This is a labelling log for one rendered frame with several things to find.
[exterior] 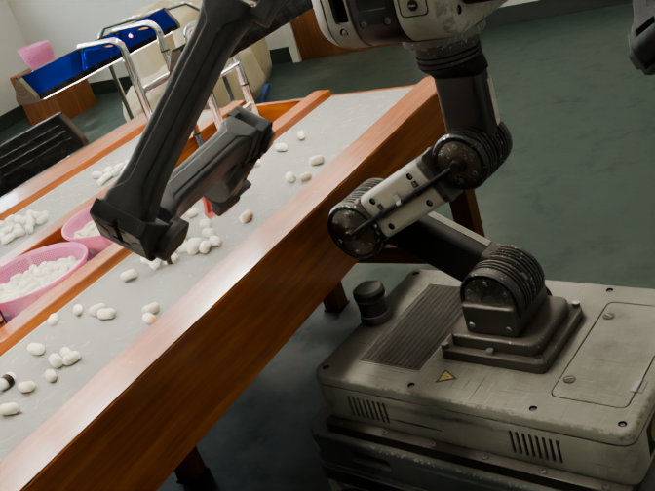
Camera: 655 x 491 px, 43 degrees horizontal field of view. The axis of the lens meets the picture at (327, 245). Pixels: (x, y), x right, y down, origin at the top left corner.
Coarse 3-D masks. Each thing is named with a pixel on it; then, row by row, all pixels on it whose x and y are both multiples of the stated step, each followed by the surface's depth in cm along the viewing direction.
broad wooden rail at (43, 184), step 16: (128, 128) 283; (144, 128) 282; (96, 144) 275; (112, 144) 270; (80, 160) 263; (96, 160) 265; (48, 176) 257; (64, 176) 255; (16, 192) 251; (32, 192) 246; (48, 192) 250; (0, 208) 240; (16, 208) 240
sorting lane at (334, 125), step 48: (336, 96) 252; (384, 96) 238; (288, 144) 224; (336, 144) 213; (288, 192) 193; (240, 240) 176; (96, 288) 175; (144, 288) 168; (48, 336) 161; (96, 336) 155; (48, 384) 144; (0, 432) 134
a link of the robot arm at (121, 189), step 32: (224, 0) 104; (192, 32) 104; (224, 32) 104; (192, 64) 104; (224, 64) 108; (160, 96) 105; (192, 96) 104; (160, 128) 105; (192, 128) 108; (160, 160) 105; (128, 192) 105; (160, 192) 108; (96, 224) 109; (128, 224) 105; (160, 224) 110
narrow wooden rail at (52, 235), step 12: (228, 108) 267; (204, 132) 254; (192, 144) 250; (180, 156) 246; (84, 204) 221; (72, 216) 214; (48, 228) 212; (60, 228) 210; (36, 240) 206; (48, 240) 207; (60, 240) 210; (12, 252) 203; (24, 252) 201; (0, 264) 198; (0, 276) 196
